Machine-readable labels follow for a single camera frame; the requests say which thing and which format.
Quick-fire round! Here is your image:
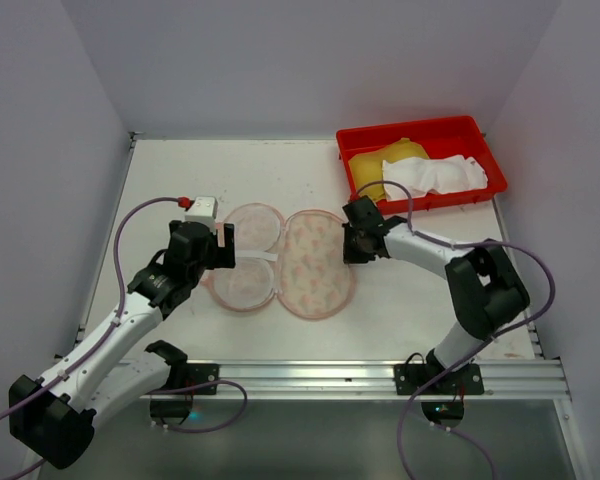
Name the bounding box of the red plastic tray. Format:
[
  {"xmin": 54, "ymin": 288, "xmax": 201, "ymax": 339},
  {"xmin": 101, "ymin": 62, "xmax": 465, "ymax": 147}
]
[{"xmin": 336, "ymin": 116, "xmax": 508, "ymax": 211}]

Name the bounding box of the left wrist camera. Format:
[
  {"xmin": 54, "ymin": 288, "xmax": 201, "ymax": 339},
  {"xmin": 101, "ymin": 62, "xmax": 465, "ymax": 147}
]
[{"xmin": 177, "ymin": 196, "xmax": 218, "ymax": 229}]

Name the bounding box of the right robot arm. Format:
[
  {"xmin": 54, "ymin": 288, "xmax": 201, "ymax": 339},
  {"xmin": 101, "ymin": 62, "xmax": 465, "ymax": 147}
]
[{"xmin": 343, "ymin": 196, "xmax": 530, "ymax": 387}]

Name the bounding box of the yellow bra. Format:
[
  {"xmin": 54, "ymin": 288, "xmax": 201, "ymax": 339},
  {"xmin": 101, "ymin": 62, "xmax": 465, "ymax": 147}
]
[{"xmin": 348, "ymin": 138, "xmax": 429, "ymax": 202}]

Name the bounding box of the aluminium front rail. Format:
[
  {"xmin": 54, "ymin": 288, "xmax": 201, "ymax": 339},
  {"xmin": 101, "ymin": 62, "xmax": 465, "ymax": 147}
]
[{"xmin": 114, "ymin": 357, "xmax": 574, "ymax": 401}]

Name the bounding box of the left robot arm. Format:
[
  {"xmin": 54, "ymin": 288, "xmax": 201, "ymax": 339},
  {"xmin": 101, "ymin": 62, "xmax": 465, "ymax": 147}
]
[{"xmin": 8, "ymin": 220, "xmax": 236, "ymax": 469}]

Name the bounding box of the floral mesh laundry bag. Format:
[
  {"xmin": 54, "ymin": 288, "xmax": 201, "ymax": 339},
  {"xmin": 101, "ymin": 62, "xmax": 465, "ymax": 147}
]
[{"xmin": 203, "ymin": 203, "xmax": 356, "ymax": 320}]

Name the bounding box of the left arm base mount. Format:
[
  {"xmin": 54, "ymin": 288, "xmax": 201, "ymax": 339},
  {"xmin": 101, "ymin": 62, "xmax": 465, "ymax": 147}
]
[{"xmin": 158, "ymin": 363, "xmax": 220, "ymax": 396}]

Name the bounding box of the white bra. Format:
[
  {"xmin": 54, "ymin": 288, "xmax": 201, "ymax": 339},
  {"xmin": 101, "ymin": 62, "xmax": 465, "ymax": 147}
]
[{"xmin": 382, "ymin": 155, "xmax": 488, "ymax": 201}]

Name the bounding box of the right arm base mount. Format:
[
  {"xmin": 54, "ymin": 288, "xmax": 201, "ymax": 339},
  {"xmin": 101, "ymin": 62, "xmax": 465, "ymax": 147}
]
[{"xmin": 393, "ymin": 351, "xmax": 485, "ymax": 396}]

